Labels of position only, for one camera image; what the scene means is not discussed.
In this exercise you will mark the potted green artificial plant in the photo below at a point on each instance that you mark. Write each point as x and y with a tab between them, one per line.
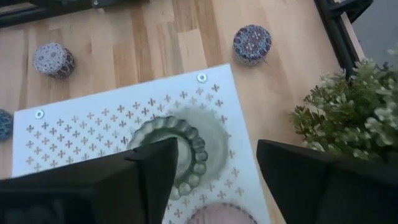
351	115

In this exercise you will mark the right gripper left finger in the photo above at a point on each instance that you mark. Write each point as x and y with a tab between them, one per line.
77	196

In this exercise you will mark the white perforated metal shelf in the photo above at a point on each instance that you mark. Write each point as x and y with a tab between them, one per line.
77	130

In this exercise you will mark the pale lilac patterned tin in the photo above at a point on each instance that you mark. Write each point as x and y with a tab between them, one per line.
51	59

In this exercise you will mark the green glass candle holder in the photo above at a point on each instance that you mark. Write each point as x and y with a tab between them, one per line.
194	137

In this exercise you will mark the blue patterned tin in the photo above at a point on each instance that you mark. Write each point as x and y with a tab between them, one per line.
4	124

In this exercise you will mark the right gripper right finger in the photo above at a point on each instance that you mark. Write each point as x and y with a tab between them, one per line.
335	193

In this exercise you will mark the dark purple patterned tin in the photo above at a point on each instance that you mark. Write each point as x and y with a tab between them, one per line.
252	43

